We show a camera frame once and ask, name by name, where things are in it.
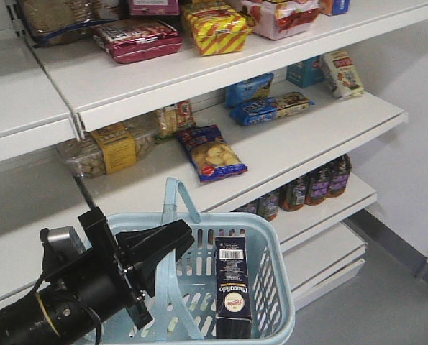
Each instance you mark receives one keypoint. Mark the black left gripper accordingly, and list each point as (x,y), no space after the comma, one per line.
(102,273)

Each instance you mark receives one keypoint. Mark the light blue shopping basket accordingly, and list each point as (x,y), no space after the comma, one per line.
(184,307)

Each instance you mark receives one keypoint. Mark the dark blue cookie box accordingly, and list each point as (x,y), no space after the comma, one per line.
(233,309)

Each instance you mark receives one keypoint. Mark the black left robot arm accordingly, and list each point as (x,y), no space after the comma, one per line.
(45,316)

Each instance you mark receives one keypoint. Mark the yellow labelled biscuit tub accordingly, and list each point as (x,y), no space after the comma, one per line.
(109,149)

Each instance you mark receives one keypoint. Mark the blue cookie bag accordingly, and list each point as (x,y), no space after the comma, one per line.
(212,158)

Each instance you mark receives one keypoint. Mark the blue chocolate cookie pack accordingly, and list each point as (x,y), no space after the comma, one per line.
(270,108)

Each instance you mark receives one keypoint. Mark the white store shelving unit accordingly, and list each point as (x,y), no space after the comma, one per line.
(48,95)

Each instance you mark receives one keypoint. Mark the maroon snack bag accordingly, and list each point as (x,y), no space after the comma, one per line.
(134,40)

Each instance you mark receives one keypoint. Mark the yellow red striped package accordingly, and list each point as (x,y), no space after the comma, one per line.
(215,27)

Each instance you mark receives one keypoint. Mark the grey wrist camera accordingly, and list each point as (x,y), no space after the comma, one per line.
(64,240)

